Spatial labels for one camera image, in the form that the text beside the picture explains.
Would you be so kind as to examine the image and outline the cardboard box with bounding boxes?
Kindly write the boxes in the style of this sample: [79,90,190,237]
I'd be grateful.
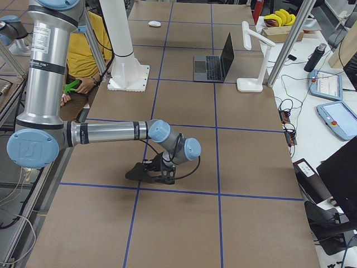
[260,26,292,43]

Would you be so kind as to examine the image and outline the lower teach pendant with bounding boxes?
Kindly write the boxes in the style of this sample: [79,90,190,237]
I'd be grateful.
[316,100,356,141]

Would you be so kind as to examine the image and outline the upper teach pendant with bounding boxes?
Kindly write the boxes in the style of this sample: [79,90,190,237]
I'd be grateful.
[308,69,343,101]

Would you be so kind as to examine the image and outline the black water bottle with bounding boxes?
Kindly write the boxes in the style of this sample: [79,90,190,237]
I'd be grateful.
[303,43,327,73]

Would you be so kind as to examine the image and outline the black monitor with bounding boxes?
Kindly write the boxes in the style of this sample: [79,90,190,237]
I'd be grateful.
[317,137,356,220]

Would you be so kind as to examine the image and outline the bananas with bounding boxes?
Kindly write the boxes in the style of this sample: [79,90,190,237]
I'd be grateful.
[263,9,296,27]

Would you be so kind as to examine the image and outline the grey laptop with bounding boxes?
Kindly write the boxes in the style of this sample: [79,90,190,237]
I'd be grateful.
[194,33,235,83]

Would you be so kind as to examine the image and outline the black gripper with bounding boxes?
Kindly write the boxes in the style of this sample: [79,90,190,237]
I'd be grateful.
[148,155,176,185]

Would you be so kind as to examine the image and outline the aluminium frame post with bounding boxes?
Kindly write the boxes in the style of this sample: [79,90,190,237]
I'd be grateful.
[266,0,316,88]

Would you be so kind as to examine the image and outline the white computer mouse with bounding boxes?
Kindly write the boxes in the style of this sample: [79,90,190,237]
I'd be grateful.
[148,21,161,27]

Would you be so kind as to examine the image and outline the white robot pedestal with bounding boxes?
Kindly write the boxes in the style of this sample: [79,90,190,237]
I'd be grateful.
[100,0,150,92]

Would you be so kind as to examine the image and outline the small black square device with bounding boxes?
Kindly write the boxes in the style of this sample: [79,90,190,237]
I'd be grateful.
[288,55,297,61]

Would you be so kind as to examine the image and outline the person in yellow shirt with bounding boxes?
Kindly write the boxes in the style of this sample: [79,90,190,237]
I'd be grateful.
[60,11,112,121]

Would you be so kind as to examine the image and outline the teach pendant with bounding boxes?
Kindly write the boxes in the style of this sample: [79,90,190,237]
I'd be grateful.
[316,100,356,141]
[308,69,343,101]

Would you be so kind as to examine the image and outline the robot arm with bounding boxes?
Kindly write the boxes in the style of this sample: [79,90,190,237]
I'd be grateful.
[1,15,32,56]
[7,1,201,185]

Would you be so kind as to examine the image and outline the green handled tool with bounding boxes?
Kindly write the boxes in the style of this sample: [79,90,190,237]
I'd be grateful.
[63,79,81,94]

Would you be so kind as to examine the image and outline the black mouse pad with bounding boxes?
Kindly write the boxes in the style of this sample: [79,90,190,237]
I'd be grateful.
[125,162,155,183]

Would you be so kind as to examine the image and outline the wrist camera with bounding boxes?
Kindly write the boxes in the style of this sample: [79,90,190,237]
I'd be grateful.
[142,159,155,171]

